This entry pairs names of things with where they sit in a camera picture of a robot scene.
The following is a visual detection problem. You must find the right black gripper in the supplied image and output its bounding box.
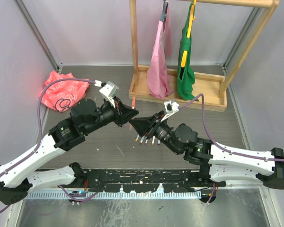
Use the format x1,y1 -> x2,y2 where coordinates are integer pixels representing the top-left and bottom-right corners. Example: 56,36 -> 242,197
129,110 -> 181,155

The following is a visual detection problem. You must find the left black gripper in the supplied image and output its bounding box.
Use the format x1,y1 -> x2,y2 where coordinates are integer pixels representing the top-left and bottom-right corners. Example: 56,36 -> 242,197
84,96 -> 138,135

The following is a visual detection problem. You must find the orange marker pen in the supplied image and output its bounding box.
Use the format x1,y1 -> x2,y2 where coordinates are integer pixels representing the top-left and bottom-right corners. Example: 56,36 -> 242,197
129,95 -> 136,131

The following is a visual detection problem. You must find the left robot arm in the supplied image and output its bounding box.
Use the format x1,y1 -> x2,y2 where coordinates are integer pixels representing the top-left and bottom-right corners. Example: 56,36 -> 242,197
0,97 -> 139,205

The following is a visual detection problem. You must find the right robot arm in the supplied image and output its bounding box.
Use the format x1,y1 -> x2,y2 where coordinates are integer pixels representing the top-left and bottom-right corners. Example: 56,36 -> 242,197
129,111 -> 284,190

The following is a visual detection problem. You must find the pink shirt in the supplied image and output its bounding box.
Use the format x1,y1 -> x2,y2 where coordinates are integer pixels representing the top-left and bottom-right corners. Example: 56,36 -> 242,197
146,8 -> 173,100

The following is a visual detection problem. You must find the green shirt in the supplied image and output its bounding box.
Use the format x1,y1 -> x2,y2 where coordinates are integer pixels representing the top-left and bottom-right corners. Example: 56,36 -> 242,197
177,2 -> 195,101

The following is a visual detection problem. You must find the red patterned cloth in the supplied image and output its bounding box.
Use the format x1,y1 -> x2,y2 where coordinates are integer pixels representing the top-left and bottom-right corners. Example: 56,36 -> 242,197
42,80 -> 89,113

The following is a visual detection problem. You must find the wooden clothes rack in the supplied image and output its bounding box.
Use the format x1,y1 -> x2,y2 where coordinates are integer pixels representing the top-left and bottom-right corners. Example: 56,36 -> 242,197
129,0 -> 280,112

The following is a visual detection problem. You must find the yellow clothes hanger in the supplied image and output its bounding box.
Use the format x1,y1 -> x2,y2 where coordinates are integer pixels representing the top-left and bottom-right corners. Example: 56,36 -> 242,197
181,0 -> 196,68

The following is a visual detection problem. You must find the grey clothes hanger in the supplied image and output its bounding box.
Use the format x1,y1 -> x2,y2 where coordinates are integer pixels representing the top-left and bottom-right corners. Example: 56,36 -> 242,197
160,0 -> 169,22

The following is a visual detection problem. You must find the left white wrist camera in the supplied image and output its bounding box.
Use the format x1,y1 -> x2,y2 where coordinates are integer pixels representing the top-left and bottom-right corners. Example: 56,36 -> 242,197
99,81 -> 119,108

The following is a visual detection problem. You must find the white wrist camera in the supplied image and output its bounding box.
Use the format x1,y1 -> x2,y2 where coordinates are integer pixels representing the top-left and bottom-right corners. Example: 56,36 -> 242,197
99,81 -> 119,108
161,100 -> 179,122

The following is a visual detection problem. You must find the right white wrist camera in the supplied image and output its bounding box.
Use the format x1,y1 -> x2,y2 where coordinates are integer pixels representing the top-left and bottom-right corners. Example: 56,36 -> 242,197
161,100 -> 179,122

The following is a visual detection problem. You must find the white cable duct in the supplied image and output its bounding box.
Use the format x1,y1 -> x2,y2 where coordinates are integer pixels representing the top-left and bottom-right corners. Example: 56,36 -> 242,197
26,190 -> 202,200

